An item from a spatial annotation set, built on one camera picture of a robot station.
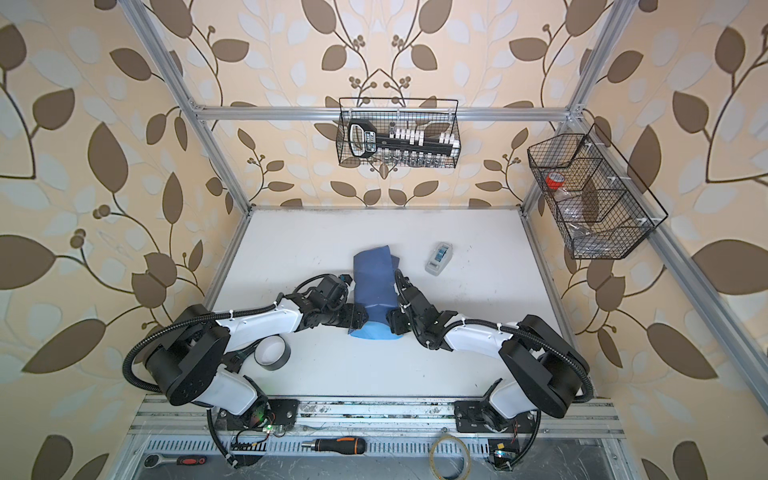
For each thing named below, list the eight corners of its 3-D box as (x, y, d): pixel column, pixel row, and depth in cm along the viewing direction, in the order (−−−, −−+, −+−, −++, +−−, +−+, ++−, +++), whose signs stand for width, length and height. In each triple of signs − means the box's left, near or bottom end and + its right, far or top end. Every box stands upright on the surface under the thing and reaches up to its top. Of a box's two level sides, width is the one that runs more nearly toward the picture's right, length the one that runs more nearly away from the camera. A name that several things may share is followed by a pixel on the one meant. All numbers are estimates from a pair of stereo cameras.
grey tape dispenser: (423, 271, 103) (424, 265, 100) (438, 246, 111) (439, 240, 108) (439, 278, 102) (440, 272, 99) (452, 252, 109) (454, 245, 106)
